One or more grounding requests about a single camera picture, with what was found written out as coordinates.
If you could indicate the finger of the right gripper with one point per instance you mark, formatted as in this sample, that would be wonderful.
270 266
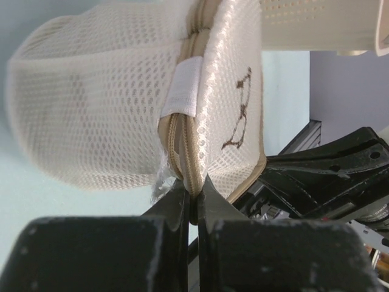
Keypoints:
357 155
303 196

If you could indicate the cream plastic basket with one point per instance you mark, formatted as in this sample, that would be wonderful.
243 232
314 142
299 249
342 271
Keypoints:
346 27

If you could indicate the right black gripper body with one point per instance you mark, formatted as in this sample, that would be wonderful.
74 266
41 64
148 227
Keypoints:
364 200

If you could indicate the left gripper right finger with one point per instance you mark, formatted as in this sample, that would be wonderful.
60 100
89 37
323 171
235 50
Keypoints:
240 254

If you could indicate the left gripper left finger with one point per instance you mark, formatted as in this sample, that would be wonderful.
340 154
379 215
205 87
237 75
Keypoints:
137 253

